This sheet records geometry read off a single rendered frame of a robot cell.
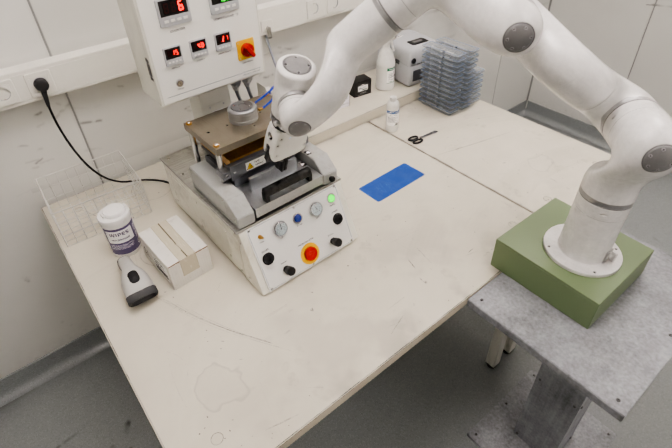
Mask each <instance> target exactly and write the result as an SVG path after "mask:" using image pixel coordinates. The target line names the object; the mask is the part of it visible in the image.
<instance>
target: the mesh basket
mask: <svg viewBox="0 0 672 448"><path fill-rule="evenodd" d="M115 152H119V154H120V157H121V156H122V158H121V160H122V159H124V160H122V163H123V165H124V164H125V163H126V162H127V160H126V159H125V158H124V157H123V155H122V154H121V153H120V151H115ZM115 152H112V153H109V154H106V155H103V156H100V157H97V158H95V159H98V158H101V159H102V157H104V156H107V155H110V156H111V154H113V153H115ZM95 159H92V160H89V161H86V163H87V162H90V161H92V162H93V160H95ZM102 161H103V159H102ZM124 161H125V162H124ZM81 164H83V165H84V163H80V164H77V165H74V166H72V167H74V168H75V166H78V165H81ZM93 164H94V162H93ZM127 165H129V166H128V167H127ZM94 166H95V164H94ZM72 167H69V168H72ZM84 167H85V165H84ZM125 167H127V168H126V169H125V171H124V172H126V173H127V176H128V175H129V177H128V179H129V178H131V176H132V175H133V174H134V173H135V174H134V175H133V177H132V178H131V179H129V180H132V179H133V178H134V180H132V182H130V183H131V184H128V185H126V186H123V185H122V184H123V183H121V184H119V185H122V186H123V187H121V188H118V189H115V188H114V187H115V186H113V184H112V182H111V184H112V186H113V187H111V188H114V190H113V191H110V192H108V193H107V192H106V191H105V189H104V190H103V191H105V192H106V193H105V194H102V195H100V196H98V195H97V193H96V191H95V189H94V191H95V194H96V195H97V197H94V198H92V199H89V196H88V195H87V193H86V191H85V189H84V191H85V193H86V195H87V197H88V199H89V200H87V201H84V202H80V201H79V202H80V203H79V204H76V205H74V206H71V203H73V202H71V203H70V202H69V200H68V198H67V196H66V194H67V193H65V192H64V190H63V192H64V194H65V196H66V198H67V200H68V202H69V204H70V206H71V207H68V208H66V209H63V210H61V211H58V212H55V213H53V212H52V210H51V208H50V206H49V204H48V202H47V201H48V200H46V198H45V196H44V194H43V192H42V189H41V188H40V186H39V184H38V182H37V180H38V179H41V178H43V177H46V176H49V175H52V174H55V175H56V173H58V172H61V171H64V170H67V169H69V168H66V169H63V170H60V171H57V172H54V173H51V174H48V175H46V176H43V177H40V178H37V179H35V181H36V183H37V186H38V188H39V190H40V192H41V194H42V197H43V199H44V201H45V203H46V206H47V208H48V210H49V212H50V214H51V216H52V218H53V220H54V222H55V224H56V226H57V228H58V230H59V231H60V233H61V235H62V237H63V239H64V241H65V243H66V245H67V247H69V246H68V244H67V241H66V240H65V238H64V237H66V236H68V235H71V234H74V233H76V232H78V231H80V230H83V231H84V229H85V228H88V227H90V226H93V228H94V230H95V232H96V233H97V231H96V229H95V227H94V225H95V224H98V222H96V223H94V224H93V223H91V225H89V226H86V227H84V228H83V227H82V224H84V223H82V224H81V222H80V220H81V219H79V218H78V217H80V216H83V215H85V214H86V215H87V214H88V213H90V212H88V211H87V209H86V207H88V206H86V207H85V205H84V203H86V202H88V201H90V202H91V200H93V201H94V199H96V198H99V197H101V196H103V197H104V195H106V194H107V195H108V194H109V193H112V192H113V194H114V191H116V193H117V190H119V189H123V188H124V189H125V187H127V186H130V185H132V187H134V188H135V187H136V186H137V185H138V184H139V186H141V187H140V188H139V186H137V188H135V189H136V191H137V189H139V190H138V191H137V192H138V193H139V196H141V198H142V200H144V202H145V203H143V204H141V205H140V204H139V201H141V200H139V201H138V199H137V202H138V204H139V205H138V206H137V205H136V204H135V203H136V202H134V201H133V199H134V198H137V197H139V196H136V197H134V198H131V196H133V195H131V194H128V195H127V196H129V197H130V198H131V199H132V201H133V202H134V203H132V204H135V205H136V207H133V208H130V209H129V210H131V212H132V209H134V208H138V207H140V206H142V205H144V204H146V205H147V206H148V208H149V206H150V204H149V205H148V203H149V201H148V198H147V199H146V197H147V195H146V192H145V189H144V186H143V184H142V185H141V183H142V181H141V179H140V178H139V176H138V175H137V174H136V172H135V171H134V170H133V168H132V167H131V166H130V164H129V163H128V162H127V164H126V165H125V166H124V168H125ZM129 167H130V169H132V170H131V171H130V169H128V168H129ZM127 169H128V171H126V170H127ZM129 171H130V172H129ZM132 171H133V173H131V172H132ZM124 172H122V173H124ZM128 172H129V173H128ZM130 173H131V175H130ZM135 175H136V177H135ZM56 177H57V175H56ZM137 177H138V178H137ZM136 178H137V179H136ZM57 179H58V177H57ZM135 179H136V181H135ZM138 179H139V181H138ZM58 181H59V179H58ZM134 181H135V182H134ZM140 181H141V183H139V182H140ZM133 182H134V183H133ZM137 182H138V183H137ZM59 183H60V185H61V183H62V182H60V181H59ZM59 183H57V184H59ZM135 183H137V184H135ZM134 185H135V186H134ZM142 186H143V187H142ZM134 188H132V189H133V190H134ZM141 188H142V190H140V189H141ZM124 189H123V192H122V193H124V194H125V192H127V191H129V190H127V191H126V189H125V192H124ZM132 189H130V190H132ZM139 191H140V192H139ZM142 192H143V193H144V192H145V194H144V195H143V193H142ZM127 193H128V192H127ZM134 193H135V194H134ZM134 193H132V194H134V195H136V194H138V193H136V192H135V190H134ZM140 193H142V194H141V195H140ZM64 194H62V195H64ZM117 195H118V196H119V194H118V193H117ZM130 195H131V196H130ZM142 195H143V197H142ZM145 195H146V197H145ZM119 197H120V196H119ZM124 197H126V195H125V196H124ZM124 197H122V198H123V199H127V198H128V197H126V198H124ZM144 197H145V198H144ZM143 198H144V199H143ZM119 199H121V197H120V198H119ZM119 199H117V200H118V201H120V200H119ZM123 199H121V200H122V203H124V202H126V201H124V202H123ZM131 199H129V200H131ZM145 199H146V201H145ZM99 200H100V198H99ZM104 200H105V202H106V199H105V198H104ZM110 200H111V199H110ZM117 200H114V201H116V202H117V203H118V201H117ZM129 200H127V202H128V201H129ZM114 201H112V200H111V202H112V203H115V202H114ZM99 202H101V200H100V201H99ZM111 202H109V203H111ZM147 202H148V203H147ZM96 203H98V202H96ZM96 203H95V201H94V204H95V205H96ZM101 203H102V202H101ZM109 203H107V202H106V204H104V205H106V206H107V204H108V205H109ZM112 203H111V204H112ZM80 204H81V206H82V204H83V205H84V208H85V209H86V212H87V213H86V212H84V213H85V214H83V213H81V214H83V215H81V214H79V215H80V216H78V215H77V214H76V212H75V210H74V208H73V207H75V206H78V205H80ZM104 205H103V203H102V206H103V207H105V206H104ZM130 205H131V204H129V202H128V205H127V206H129V207H130ZM99 207H101V206H99ZM103 207H101V208H103ZM70 208H72V210H73V212H74V214H75V216H74V217H75V218H77V221H78V222H79V224H80V226H81V228H82V229H79V230H77V231H74V232H73V230H72V228H74V227H72V228H71V226H70V224H71V223H69V222H68V221H70V220H72V219H70V218H68V219H70V220H68V219H67V218H66V216H65V214H64V212H63V211H65V210H67V209H70ZM84 208H83V206H82V208H81V209H84ZM138 209H139V208H138ZM140 209H141V207H140ZM149 209H150V210H151V212H152V209H151V206H150V208H149ZM60 212H62V213H63V216H64V217H65V219H66V220H67V221H65V220H63V221H65V222H68V224H67V225H69V226H70V229H71V230H72V233H69V234H67V235H64V236H63V233H62V232H64V231H61V229H60V228H61V227H59V225H60V224H62V223H60V222H57V220H56V219H57V218H55V216H54V214H57V213H60ZM73 212H71V213H73ZM151 212H149V213H151ZM90 216H91V215H89V214H88V215H87V217H88V219H89V218H90ZM71 218H73V217H71ZM75 218H73V219H75ZM92 220H94V219H92ZM92 220H91V218H90V219H89V221H90V222H92ZM63 221H61V222H63ZM89 221H87V222H89ZM65 222H63V223H65ZM87 222H85V223H87ZM58 223H60V224H58ZM94 230H92V231H94ZM92 231H90V232H92ZM84 233H85V231H84ZM87 233H89V232H87ZM87 233H85V235H86V234H87ZM96 235H98V233H97V234H96ZM96 235H94V236H96ZM74 236H75V234H74ZM86 237H87V235H86ZM91 237H93V236H91ZM91 237H89V238H91ZM75 238H76V240H77V237H76V236H75ZM75 238H73V239H75ZM89 238H88V237H87V239H89ZM79 242H81V241H79ZM79 242H78V240H77V243H79ZM77 243H75V244H77Z"/></svg>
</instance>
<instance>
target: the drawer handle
mask: <svg viewBox="0 0 672 448"><path fill-rule="evenodd" d="M303 179H306V180H308V181H309V182H310V181H312V172H311V169H310V168H309V167H305V168H303V169H301V170H298V171H296V172H294V173H292V174H290V175H288V176H286V177H284V178H282V179H280V180H278V181H276V182H274V183H272V184H270V185H268V186H266V187H264V188H262V198H263V201H265V202H266V203H268V202H270V196H271V195H273V194H275V193H277V192H279V191H281V190H283V189H285V188H287V187H289V186H291V185H293V184H295V183H297V182H299V181H301V180H303Z"/></svg>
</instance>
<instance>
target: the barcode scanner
mask: <svg viewBox="0 0 672 448"><path fill-rule="evenodd" d="M117 264H118V266H119V268H120V270H121V271H122V275H121V286H122V289H123V292H124V295H125V297H126V301H127V303H128V305H129V307H134V306H137V305H139V304H141V303H143V302H145V301H147V300H149V299H151V298H153V297H155V296H156V295H158V289H157V287H156V285H154V283H153V281H152V280H151V278H150V276H149V275H148V274H147V273H146V272H145V271H144V270H143V269H142V268H140V267H138V266H136V265H135V264H134V263H133V261H132V260H131V258H130V257H129V256H126V255H125V256H122V257H120V258H119V259H118V260H117Z"/></svg>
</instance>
